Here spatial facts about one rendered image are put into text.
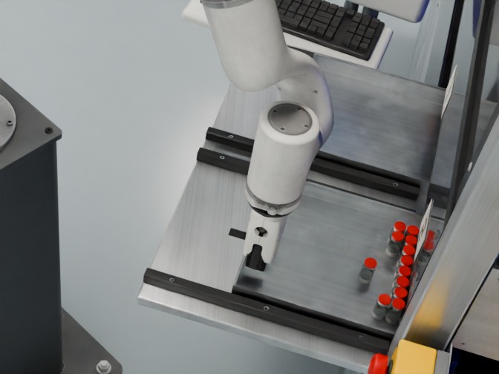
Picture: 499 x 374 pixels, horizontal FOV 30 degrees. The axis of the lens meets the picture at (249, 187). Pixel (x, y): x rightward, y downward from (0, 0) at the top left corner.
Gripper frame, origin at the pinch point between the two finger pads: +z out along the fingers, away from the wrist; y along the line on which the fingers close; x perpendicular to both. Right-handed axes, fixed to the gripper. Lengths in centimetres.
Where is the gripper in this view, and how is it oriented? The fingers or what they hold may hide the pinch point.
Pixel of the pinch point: (257, 258)
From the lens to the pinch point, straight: 149.6
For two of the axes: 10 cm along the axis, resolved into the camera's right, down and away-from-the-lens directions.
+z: -1.4, 6.5, 7.5
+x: -9.6, -2.8, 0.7
